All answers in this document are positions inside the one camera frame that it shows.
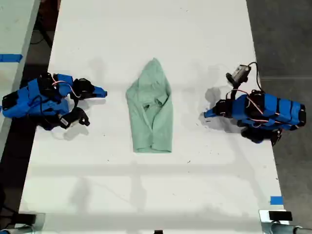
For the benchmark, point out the grey black camera box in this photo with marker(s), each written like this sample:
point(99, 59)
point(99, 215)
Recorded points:
point(240, 73)

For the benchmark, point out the grey metal tube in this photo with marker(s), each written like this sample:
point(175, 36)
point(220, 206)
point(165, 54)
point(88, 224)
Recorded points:
point(292, 229)

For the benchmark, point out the short black camera stalk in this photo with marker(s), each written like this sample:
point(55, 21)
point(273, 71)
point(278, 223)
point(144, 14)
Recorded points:
point(75, 103)

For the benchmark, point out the shiny metal bracket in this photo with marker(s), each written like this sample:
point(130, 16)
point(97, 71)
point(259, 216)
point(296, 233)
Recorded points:
point(41, 220)
point(264, 220)

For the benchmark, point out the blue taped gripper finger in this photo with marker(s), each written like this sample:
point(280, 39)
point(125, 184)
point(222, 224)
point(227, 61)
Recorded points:
point(211, 113)
point(93, 97)
point(100, 91)

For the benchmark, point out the small black box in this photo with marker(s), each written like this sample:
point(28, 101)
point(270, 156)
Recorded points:
point(280, 216)
point(27, 217)

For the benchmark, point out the long blue tape strip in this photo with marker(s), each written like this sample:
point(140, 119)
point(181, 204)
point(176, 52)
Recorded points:
point(11, 58)

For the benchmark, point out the pale green T-shirt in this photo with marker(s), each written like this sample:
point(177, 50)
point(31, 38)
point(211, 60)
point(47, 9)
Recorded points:
point(152, 117)

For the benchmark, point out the pale side table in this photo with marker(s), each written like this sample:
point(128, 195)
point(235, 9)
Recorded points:
point(14, 48)

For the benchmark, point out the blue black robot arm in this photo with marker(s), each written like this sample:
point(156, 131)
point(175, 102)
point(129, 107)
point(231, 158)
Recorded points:
point(23, 102)
point(275, 109)

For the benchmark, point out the black camera box white label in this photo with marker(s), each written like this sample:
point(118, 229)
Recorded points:
point(72, 120)

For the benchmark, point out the square blue tape piece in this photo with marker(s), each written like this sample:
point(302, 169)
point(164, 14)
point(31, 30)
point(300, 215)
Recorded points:
point(276, 200)

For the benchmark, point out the curved black camera stalk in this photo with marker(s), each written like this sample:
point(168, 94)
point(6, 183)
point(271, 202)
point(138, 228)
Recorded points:
point(236, 90)

